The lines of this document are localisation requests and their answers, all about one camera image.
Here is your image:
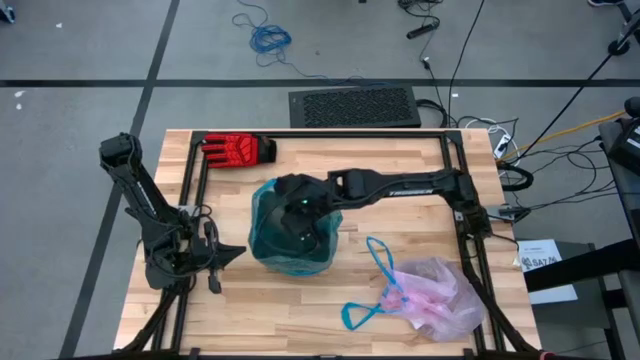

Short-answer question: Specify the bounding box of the grey side cabinet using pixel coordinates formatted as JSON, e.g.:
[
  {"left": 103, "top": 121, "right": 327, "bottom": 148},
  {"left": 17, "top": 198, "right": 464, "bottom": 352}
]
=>
[{"left": 514, "top": 239, "right": 626, "bottom": 360}]

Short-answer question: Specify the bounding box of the teal cloth bag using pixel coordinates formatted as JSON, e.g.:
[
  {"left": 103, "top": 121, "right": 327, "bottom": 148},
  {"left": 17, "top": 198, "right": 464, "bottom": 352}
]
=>
[{"left": 247, "top": 177, "right": 345, "bottom": 278}]

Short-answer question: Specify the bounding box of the clear plastic trash bag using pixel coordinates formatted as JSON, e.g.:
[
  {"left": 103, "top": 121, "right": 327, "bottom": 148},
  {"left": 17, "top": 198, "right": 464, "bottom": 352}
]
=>
[{"left": 340, "top": 235, "right": 487, "bottom": 343}]

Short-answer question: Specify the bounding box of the red and black glove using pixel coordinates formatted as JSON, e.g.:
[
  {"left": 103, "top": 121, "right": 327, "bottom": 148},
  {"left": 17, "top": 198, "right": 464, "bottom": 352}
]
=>
[{"left": 200, "top": 132, "right": 278, "bottom": 170}]

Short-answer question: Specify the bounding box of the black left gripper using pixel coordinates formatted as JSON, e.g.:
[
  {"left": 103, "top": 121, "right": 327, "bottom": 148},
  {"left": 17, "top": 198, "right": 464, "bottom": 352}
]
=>
[{"left": 182, "top": 219, "right": 248, "bottom": 276}]

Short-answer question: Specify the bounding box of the long black floor cable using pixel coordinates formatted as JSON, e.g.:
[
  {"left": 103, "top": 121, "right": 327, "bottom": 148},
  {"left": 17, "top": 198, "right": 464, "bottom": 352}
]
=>
[{"left": 446, "top": 0, "right": 486, "bottom": 124}]

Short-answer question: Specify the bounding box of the black side beam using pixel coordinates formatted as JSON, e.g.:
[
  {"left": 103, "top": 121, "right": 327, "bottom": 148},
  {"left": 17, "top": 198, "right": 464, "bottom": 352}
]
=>
[{"left": 522, "top": 238, "right": 640, "bottom": 294}]

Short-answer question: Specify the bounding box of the black perforated metal case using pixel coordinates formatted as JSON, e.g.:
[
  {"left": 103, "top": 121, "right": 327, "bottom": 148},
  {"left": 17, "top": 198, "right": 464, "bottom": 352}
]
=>
[{"left": 288, "top": 83, "right": 422, "bottom": 129}]

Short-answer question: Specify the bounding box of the black stand pole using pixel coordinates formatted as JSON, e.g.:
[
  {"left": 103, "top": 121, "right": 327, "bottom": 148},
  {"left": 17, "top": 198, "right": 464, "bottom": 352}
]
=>
[{"left": 514, "top": 17, "right": 640, "bottom": 161}]

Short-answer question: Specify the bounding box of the grey side table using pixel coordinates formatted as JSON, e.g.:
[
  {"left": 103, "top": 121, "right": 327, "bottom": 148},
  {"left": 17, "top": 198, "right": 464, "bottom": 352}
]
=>
[{"left": 597, "top": 119, "right": 640, "bottom": 360}]

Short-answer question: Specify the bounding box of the yellow floor cable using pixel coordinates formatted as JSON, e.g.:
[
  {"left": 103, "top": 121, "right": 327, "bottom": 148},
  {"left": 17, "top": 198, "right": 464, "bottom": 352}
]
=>
[{"left": 504, "top": 109, "right": 627, "bottom": 161}]

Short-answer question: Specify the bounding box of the white power strip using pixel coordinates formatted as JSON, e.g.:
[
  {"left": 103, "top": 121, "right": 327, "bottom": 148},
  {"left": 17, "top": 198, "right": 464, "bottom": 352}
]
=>
[{"left": 492, "top": 130, "right": 513, "bottom": 160}]

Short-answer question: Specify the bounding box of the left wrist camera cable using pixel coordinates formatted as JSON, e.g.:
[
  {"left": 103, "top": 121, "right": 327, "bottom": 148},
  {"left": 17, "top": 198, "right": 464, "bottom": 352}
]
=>
[{"left": 192, "top": 202, "right": 225, "bottom": 295}]

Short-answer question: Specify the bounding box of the black desk device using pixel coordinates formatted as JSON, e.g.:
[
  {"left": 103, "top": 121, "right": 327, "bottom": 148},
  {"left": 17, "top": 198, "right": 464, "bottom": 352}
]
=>
[{"left": 606, "top": 96, "right": 640, "bottom": 176}]

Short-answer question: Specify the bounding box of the blue coiled floor cable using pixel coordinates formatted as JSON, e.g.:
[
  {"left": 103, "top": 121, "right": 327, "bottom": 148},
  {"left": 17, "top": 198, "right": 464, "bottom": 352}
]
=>
[{"left": 230, "top": 0, "right": 361, "bottom": 85}]

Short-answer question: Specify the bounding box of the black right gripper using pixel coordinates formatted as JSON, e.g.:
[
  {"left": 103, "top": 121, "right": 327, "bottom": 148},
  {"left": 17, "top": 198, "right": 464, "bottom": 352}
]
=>
[{"left": 274, "top": 172, "right": 344, "bottom": 246}]

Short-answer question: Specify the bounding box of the black cable bundle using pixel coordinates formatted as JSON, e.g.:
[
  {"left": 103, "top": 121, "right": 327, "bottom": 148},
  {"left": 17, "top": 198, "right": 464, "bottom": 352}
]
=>
[{"left": 497, "top": 115, "right": 621, "bottom": 211}]

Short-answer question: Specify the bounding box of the white printed paper sign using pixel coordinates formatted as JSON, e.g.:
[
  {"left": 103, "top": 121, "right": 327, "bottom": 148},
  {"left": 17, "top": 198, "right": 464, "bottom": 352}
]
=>
[{"left": 514, "top": 238, "right": 579, "bottom": 305}]

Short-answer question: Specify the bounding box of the black metal table frame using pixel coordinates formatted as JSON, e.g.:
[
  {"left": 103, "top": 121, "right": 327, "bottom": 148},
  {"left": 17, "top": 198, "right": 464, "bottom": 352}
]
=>
[{"left": 117, "top": 128, "right": 541, "bottom": 360}]

